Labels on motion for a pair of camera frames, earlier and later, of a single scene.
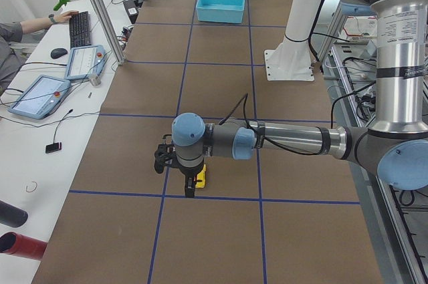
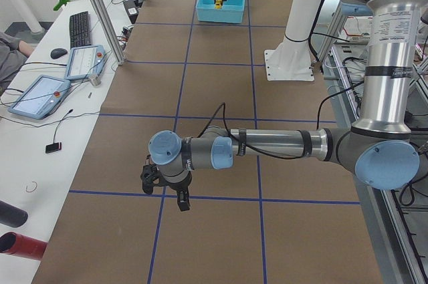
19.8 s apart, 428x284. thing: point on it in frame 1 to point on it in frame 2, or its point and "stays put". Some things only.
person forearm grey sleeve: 15,31 to 25,48
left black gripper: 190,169 to 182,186
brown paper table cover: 267,218 stays put
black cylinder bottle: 11,216 stays put
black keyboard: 79,29 stays put
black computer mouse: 57,53 stays put
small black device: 53,147 stays put
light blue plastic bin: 221,6 stays put
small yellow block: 200,178 to 218,4
